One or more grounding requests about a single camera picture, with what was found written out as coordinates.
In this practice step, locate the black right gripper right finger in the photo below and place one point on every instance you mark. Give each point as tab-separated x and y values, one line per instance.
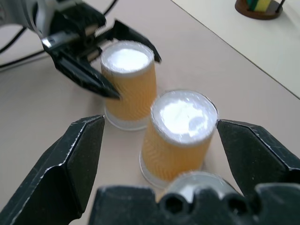
257	154

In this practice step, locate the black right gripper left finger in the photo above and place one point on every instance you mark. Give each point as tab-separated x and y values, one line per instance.
54	187

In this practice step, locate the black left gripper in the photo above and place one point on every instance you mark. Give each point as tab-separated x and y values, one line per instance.
72	23

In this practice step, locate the brown round wooden stand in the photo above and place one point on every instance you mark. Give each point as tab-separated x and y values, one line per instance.
260	14

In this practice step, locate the yellow sponge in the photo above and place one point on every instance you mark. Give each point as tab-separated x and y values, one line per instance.
263	4

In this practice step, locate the green sponge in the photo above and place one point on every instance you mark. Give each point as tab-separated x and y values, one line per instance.
251	4

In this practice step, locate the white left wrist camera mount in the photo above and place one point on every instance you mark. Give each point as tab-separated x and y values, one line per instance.
43	16

